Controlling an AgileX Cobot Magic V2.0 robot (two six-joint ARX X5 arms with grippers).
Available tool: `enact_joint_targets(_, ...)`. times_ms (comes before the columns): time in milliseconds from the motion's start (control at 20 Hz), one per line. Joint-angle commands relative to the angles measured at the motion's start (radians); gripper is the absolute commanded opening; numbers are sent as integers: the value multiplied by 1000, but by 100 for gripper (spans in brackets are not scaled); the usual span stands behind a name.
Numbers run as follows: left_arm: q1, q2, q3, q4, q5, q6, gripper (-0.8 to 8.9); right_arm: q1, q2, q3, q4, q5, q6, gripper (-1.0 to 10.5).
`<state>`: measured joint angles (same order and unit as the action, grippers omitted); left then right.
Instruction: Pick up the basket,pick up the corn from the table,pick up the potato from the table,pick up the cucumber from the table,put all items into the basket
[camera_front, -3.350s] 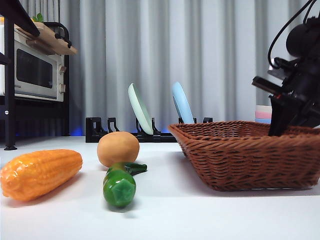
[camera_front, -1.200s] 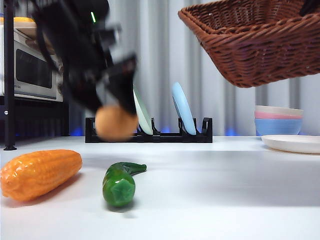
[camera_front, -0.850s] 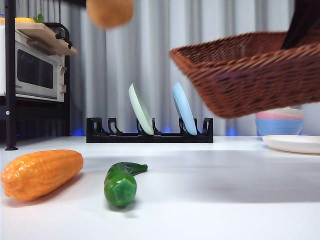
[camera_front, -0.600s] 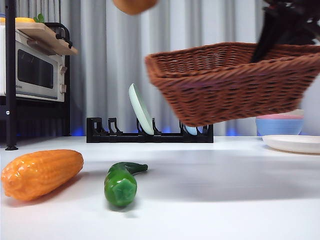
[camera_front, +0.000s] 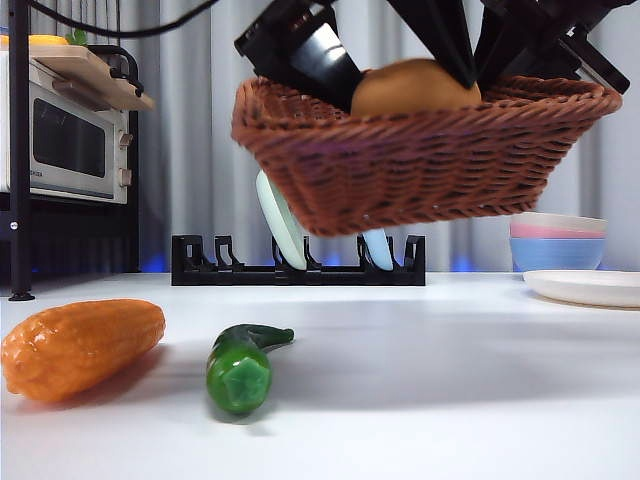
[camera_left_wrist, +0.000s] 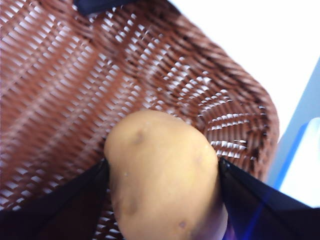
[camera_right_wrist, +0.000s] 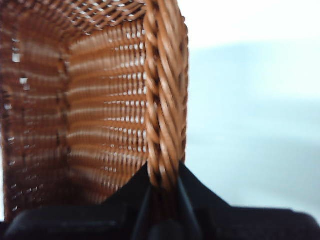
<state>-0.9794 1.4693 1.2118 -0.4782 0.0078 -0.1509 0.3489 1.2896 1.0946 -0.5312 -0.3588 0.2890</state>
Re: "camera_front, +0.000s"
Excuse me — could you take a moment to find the grey pleated curtain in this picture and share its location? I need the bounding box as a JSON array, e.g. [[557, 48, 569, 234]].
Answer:
[[0, 0, 640, 275]]

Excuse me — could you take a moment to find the pale green plate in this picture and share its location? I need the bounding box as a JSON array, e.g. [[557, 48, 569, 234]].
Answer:
[[255, 169, 308, 271]]

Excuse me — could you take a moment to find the yellow food item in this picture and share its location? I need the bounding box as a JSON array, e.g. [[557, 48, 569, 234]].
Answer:
[[0, 33, 71, 49]]

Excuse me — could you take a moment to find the wooden cutting board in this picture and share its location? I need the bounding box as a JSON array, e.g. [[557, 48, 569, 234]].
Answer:
[[28, 45, 156, 112]]

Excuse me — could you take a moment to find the pink bowl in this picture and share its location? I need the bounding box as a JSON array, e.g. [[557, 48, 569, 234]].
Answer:
[[508, 223, 607, 240]]

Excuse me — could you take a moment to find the black plate rack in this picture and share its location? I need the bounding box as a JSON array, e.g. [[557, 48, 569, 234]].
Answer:
[[170, 233, 427, 287]]

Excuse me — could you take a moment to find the green cucumber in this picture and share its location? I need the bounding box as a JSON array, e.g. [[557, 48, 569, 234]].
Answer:
[[204, 323, 295, 415]]

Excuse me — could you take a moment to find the brown wicker basket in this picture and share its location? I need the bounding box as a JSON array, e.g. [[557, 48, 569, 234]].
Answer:
[[230, 73, 624, 237]]

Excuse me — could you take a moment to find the blue bowl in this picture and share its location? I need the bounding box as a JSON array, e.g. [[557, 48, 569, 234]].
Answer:
[[508, 237, 607, 274]]

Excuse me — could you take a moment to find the pale blue plate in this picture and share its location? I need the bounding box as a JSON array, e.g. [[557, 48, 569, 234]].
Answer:
[[360, 228, 394, 271]]

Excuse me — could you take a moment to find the cream bowl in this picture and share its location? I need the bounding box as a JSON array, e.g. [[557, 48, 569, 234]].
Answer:
[[509, 212, 608, 234]]

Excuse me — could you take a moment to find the black metal shelf frame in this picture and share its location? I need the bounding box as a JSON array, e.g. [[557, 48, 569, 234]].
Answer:
[[0, 0, 141, 303]]

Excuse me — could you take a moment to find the cream toaster oven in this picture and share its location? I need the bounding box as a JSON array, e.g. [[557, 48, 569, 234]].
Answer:
[[0, 49, 132, 206]]

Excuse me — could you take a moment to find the black cable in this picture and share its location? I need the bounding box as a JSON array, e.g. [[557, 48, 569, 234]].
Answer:
[[27, 0, 221, 39]]

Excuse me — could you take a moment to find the orange plastic corn cob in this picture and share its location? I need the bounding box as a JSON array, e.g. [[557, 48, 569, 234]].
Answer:
[[0, 298, 166, 404]]

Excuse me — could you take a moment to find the tan potato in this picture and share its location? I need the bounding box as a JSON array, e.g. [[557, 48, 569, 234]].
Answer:
[[349, 58, 482, 119]]

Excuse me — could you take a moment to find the white flat plate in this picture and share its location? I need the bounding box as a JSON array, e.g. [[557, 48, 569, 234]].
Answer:
[[522, 269, 640, 309]]

